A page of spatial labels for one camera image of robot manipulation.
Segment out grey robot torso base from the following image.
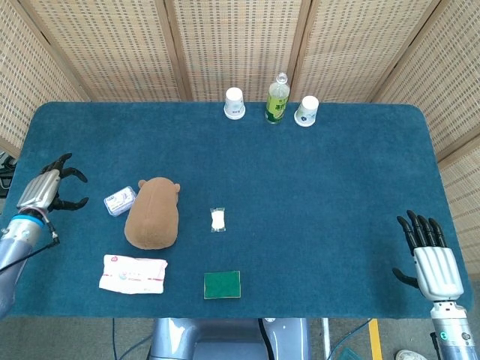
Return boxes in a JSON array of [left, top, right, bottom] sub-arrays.
[[148, 317, 312, 360]]

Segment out white shoe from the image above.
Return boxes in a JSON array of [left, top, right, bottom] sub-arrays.
[[394, 349, 428, 360]]

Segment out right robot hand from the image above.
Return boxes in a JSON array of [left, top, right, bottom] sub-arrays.
[[391, 209, 465, 302]]

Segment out blue table cloth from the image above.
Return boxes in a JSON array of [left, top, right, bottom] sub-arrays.
[[0, 100, 474, 320]]

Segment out blue floor cable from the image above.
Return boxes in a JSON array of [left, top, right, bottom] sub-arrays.
[[333, 318, 376, 360]]

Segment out white paper cup light print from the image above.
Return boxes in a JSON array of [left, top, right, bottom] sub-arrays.
[[223, 87, 246, 121]]

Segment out green and yellow sponge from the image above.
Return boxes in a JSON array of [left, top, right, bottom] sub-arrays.
[[203, 270, 242, 300]]

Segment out pink wet wipes pack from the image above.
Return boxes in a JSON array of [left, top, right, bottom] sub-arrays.
[[98, 254, 169, 295]]

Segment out green label plastic bottle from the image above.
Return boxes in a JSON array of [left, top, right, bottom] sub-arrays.
[[265, 73, 291, 126]]

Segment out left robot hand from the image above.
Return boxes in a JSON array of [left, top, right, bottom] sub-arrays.
[[16, 152, 90, 213]]

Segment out clear plastic floss box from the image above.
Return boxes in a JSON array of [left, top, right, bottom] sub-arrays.
[[103, 184, 137, 218]]

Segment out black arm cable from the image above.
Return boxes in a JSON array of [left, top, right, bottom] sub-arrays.
[[0, 213, 61, 273]]

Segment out small wrapped white candy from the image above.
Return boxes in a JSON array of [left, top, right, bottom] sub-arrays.
[[210, 206, 227, 233]]

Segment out woven folding screen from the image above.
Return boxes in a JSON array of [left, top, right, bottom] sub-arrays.
[[0, 0, 480, 286]]

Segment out white paper cup blue flower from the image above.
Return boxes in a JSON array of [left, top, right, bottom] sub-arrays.
[[293, 95, 320, 128]]

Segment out brown plush bear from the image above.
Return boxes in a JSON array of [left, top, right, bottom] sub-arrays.
[[124, 176, 182, 251]]

